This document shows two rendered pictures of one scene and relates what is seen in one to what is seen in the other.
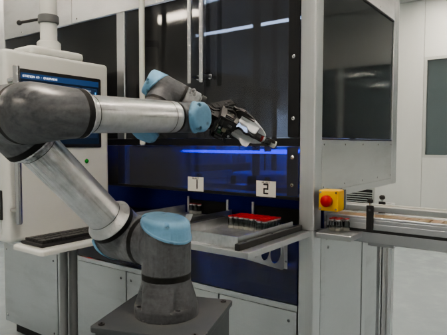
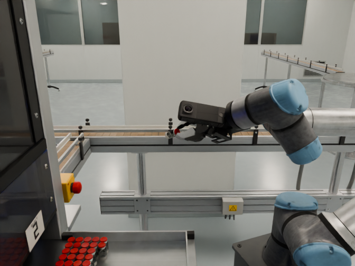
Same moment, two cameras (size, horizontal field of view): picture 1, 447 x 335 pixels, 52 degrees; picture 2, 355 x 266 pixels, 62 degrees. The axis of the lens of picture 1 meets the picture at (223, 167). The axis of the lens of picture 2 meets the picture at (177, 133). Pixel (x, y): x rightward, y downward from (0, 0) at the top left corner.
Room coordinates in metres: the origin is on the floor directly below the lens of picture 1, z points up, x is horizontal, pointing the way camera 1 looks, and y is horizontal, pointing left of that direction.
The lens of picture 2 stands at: (1.81, 0.53, 1.48)
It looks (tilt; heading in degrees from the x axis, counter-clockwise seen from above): 19 degrees down; 233
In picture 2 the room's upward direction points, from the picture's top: straight up
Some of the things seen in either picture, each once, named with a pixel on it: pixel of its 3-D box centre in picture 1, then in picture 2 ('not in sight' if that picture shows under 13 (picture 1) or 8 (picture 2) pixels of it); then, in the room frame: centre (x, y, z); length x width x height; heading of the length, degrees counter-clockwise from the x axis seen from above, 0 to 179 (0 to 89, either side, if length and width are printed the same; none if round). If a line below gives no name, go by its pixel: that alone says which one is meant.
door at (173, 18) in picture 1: (163, 71); not in sight; (2.05, 0.27, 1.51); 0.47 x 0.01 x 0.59; 54
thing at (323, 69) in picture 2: not in sight; (290, 59); (-3.45, -2.87, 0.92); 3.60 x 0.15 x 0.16; 54
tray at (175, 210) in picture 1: (181, 215); not in sight; (1.85, 0.17, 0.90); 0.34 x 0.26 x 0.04; 144
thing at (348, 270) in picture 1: (183, 274); not in sight; (2.62, 0.23, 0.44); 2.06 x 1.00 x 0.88; 54
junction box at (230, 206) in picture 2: not in sight; (232, 206); (0.65, -0.48, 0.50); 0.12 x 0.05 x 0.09; 144
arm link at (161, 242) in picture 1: (163, 242); (295, 216); (1.08, 0.14, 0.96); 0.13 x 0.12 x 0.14; 54
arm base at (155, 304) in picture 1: (166, 291); (289, 246); (1.08, 0.13, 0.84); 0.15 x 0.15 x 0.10
